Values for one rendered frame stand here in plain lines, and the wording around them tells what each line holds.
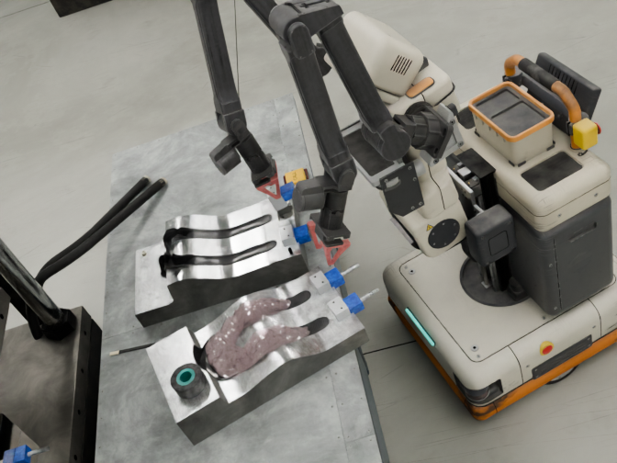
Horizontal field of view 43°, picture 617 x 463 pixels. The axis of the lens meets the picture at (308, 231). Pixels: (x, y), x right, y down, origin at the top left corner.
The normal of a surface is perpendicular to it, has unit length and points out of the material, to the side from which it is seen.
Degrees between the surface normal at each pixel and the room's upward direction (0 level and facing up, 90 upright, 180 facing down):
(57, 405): 0
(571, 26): 0
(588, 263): 84
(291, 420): 0
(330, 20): 90
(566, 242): 90
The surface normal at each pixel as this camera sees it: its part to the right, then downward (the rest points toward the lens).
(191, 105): -0.29, -0.67
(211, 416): 0.42, 0.55
